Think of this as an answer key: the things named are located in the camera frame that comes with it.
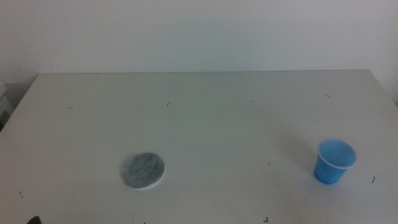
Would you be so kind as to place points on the blue plastic cup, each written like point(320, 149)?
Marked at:
point(329, 172)

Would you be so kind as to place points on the round grey felt cup mat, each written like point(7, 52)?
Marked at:
point(143, 170)

